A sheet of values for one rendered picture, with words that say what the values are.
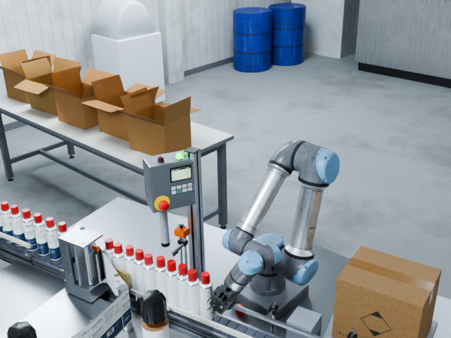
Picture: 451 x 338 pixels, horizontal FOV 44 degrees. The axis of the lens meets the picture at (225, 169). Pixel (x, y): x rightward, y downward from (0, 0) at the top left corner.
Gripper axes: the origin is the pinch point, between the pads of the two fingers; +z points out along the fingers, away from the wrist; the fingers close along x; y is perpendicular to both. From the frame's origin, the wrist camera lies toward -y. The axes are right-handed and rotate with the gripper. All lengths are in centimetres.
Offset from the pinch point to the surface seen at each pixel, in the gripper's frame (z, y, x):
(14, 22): 190, -268, -380
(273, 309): -13.1, -7.7, 16.2
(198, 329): 7.4, 5.8, 0.2
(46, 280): 49, 10, -65
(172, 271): -1.3, 1.1, -21.5
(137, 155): 82, -122, -113
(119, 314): 6.8, 25.1, -24.0
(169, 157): -35, -9, -47
